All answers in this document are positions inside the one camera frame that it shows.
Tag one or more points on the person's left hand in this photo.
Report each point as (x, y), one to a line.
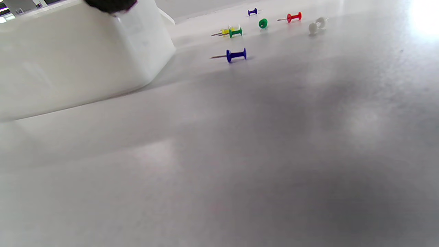
(110, 4)

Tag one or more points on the white plastic container box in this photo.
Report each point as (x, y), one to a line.
(68, 61)

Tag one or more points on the grey background equipment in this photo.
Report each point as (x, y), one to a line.
(17, 7)

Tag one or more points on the yellow push pin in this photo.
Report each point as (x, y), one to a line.
(225, 32)

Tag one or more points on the green push pin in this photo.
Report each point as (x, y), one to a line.
(236, 32)
(263, 23)

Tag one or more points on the large blue push pin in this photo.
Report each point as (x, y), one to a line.
(236, 55)

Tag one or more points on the small blue push pin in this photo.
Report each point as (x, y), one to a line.
(252, 12)

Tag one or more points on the red push pin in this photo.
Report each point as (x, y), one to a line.
(294, 17)

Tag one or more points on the white push pin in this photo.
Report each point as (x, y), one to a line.
(312, 28)

